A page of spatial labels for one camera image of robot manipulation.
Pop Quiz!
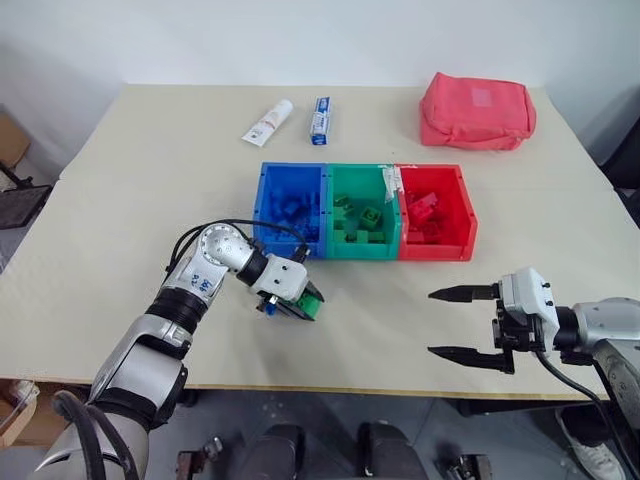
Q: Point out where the dark metal foot clamp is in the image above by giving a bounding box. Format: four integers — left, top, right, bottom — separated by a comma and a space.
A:
435, 451, 495, 480
175, 435, 224, 479

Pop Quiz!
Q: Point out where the white sneaker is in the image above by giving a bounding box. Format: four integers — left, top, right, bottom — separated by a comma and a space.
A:
554, 406, 627, 480

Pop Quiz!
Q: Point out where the open cardboard box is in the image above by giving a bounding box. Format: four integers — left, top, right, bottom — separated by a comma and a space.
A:
0, 378, 71, 449

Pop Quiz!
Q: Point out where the red plastic bin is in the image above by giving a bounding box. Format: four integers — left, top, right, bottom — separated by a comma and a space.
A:
394, 163, 480, 263

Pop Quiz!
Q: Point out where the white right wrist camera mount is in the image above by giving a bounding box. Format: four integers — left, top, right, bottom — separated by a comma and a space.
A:
499, 266, 559, 332

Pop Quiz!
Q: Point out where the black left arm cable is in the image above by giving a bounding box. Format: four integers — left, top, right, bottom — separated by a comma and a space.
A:
163, 217, 307, 274

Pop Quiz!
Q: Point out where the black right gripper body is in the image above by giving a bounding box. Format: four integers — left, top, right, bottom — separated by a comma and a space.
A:
489, 298, 546, 356

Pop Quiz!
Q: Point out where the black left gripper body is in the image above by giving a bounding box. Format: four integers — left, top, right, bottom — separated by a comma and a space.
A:
255, 292, 299, 319

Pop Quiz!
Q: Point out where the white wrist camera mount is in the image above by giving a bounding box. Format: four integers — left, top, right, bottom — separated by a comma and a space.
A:
499, 266, 559, 332
247, 253, 309, 304

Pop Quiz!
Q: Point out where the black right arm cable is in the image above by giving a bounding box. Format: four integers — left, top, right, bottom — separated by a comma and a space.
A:
536, 348, 617, 402

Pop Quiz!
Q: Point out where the brown cardboard box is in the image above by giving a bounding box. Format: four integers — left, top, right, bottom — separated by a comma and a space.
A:
0, 111, 32, 167

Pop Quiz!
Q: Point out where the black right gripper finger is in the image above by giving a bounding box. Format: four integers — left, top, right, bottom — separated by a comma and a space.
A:
427, 283, 502, 304
427, 344, 517, 376

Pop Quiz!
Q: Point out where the blue plastic bin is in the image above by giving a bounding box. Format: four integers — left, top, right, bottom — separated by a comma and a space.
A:
251, 160, 330, 261

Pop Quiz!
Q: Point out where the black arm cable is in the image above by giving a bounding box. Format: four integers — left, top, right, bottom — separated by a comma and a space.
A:
536, 348, 617, 402
163, 217, 307, 274

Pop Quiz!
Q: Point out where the white toothpaste tube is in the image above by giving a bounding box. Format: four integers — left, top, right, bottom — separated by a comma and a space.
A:
241, 98, 295, 149

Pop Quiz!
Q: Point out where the green plastic bin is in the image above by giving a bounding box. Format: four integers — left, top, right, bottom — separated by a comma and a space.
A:
321, 162, 404, 263

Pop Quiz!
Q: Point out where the blue white toothpaste box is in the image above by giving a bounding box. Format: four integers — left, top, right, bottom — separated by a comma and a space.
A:
307, 96, 335, 148

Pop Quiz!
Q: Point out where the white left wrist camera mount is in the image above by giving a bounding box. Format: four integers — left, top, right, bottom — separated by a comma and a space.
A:
247, 253, 309, 304

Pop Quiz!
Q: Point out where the large red toy brick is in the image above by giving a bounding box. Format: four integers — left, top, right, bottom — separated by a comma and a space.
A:
405, 191, 444, 222

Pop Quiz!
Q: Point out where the black metal stand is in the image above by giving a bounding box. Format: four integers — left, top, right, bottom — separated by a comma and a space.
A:
0, 160, 54, 231

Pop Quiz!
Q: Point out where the white paper label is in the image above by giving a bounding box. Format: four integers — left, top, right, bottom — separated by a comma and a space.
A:
380, 166, 404, 204

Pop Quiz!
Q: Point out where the red fabric pouch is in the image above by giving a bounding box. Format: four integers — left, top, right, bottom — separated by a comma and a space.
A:
418, 71, 538, 153

